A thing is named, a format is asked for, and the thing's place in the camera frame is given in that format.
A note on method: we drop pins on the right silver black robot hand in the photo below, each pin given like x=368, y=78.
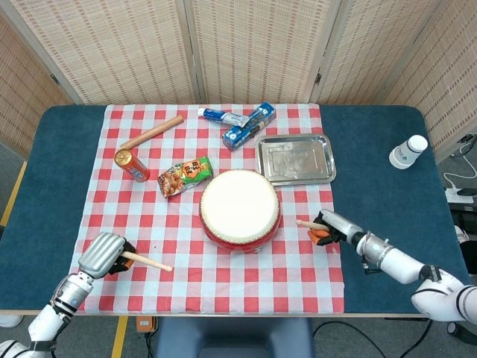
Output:
x=339, y=225

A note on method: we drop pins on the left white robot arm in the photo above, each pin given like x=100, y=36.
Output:
x=48, y=317

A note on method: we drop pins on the white shoe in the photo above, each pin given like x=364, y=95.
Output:
x=9, y=320
x=461, y=234

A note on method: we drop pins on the wooden drumstick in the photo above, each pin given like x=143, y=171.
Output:
x=307, y=223
x=153, y=263

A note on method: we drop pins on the small orange box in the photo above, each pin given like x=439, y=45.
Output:
x=144, y=323

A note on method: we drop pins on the wooden rolling pin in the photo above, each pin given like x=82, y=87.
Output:
x=151, y=131

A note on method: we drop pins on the black equipment box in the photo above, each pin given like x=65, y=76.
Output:
x=466, y=216

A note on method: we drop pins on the red white checkered tablecloth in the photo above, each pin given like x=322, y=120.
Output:
x=223, y=283

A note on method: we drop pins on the woven folding screen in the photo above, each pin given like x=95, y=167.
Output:
x=112, y=37

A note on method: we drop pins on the blue cling film box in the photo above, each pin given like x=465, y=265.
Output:
x=242, y=134

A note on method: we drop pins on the orange soda can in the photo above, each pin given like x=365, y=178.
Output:
x=132, y=166

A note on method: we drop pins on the red drum with white skin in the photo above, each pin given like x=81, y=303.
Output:
x=240, y=205

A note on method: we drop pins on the green orange snack bag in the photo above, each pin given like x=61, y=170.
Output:
x=184, y=176

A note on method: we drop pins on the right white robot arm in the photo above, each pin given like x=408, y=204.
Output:
x=402, y=263

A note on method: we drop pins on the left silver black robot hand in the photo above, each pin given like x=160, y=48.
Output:
x=102, y=253

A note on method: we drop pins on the white power strip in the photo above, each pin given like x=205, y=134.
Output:
x=456, y=194

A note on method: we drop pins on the blue white toothpaste tube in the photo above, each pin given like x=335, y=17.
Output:
x=220, y=115

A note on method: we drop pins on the dark blue chair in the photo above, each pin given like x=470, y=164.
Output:
x=234, y=335

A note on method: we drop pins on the dark blue table cover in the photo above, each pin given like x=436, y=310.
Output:
x=372, y=149

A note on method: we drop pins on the white plastic bottle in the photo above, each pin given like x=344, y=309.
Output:
x=406, y=153

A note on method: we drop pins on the stainless steel tray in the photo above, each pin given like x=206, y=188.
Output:
x=294, y=160

